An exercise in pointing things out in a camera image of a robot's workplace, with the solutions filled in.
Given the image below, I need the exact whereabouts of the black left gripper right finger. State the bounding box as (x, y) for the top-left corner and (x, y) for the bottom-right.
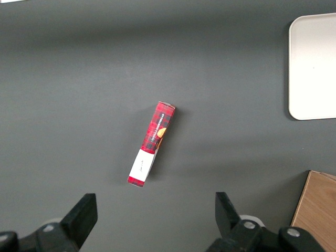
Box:
(215, 192), (241, 240)

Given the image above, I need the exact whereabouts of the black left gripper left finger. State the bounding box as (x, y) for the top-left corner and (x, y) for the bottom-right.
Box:
(59, 193), (98, 251)

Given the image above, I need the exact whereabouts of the wooden drawer cabinet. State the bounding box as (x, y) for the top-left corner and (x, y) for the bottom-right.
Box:
(290, 170), (336, 252)

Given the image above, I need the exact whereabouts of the red plaid cookie box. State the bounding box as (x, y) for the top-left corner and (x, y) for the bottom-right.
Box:
(127, 101), (176, 189)

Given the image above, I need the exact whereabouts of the white rectangular tray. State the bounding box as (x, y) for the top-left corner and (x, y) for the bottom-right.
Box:
(288, 12), (336, 121)

